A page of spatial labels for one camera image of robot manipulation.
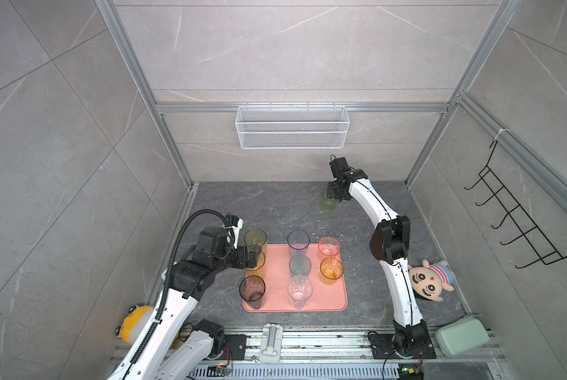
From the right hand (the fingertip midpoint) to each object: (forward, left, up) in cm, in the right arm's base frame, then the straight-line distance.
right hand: (335, 191), depth 104 cm
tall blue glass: (-26, +18, +2) cm, 32 cm away
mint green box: (-56, -34, -9) cm, 66 cm away
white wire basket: (+20, +19, +20) cm, 34 cm away
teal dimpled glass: (-33, +17, -4) cm, 37 cm away
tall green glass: (-25, +34, +4) cm, 42 cm away
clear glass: (-42, +18, -5) cm, 46 cm away
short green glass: (-4, +3, -5) cm, 7 cm away
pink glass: (-25, +5, -6) cm, 26 cm away
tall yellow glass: (-38, +32, +3) cm, 50 cm away
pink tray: (-43, +9, -10) cm, 46 cm away
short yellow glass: (-33, +5, -8) cm, 35 cm away
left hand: (-32, +34, +13) cm, 49 cm away
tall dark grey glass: (-41, +35, -5) cm, 54 cm away
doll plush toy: (-40, -27, -2) cm, 49 cm away
